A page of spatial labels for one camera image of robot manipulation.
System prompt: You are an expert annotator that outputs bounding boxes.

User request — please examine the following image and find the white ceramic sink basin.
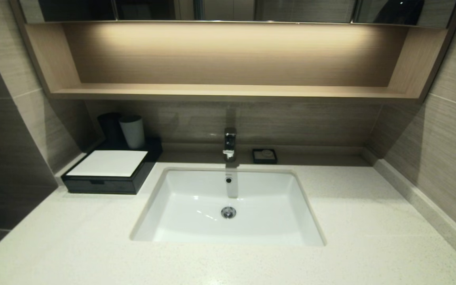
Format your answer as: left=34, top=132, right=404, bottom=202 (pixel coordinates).
left=130, top=167, right=327, bottom=248

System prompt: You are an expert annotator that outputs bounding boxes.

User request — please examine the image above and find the black soap dish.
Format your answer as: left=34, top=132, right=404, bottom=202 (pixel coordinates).
left=252, top=148, right=278, bottom=165

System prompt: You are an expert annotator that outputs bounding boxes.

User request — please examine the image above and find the black cylindrical cup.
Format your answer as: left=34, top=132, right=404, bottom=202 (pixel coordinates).
left=97, top=112, right=125, bottom=145

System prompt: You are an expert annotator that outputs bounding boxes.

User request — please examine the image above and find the chrome faucet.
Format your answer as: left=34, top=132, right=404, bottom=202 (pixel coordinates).
left=223, top=127, right=238, bottom=162

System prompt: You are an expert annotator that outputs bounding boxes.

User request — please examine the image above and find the mirror cabinet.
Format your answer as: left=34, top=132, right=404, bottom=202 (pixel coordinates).
left=16, top=0, right=456, bottom=28

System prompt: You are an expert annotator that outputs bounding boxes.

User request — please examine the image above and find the wooden wall shelf niche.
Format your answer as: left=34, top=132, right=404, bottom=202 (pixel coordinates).
left=8, top=20, right=456, bottom=104

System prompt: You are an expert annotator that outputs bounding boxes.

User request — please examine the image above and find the grey plastic cup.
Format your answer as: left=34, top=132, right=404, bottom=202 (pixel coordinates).
left=118, top=115, right=146, bottom=150

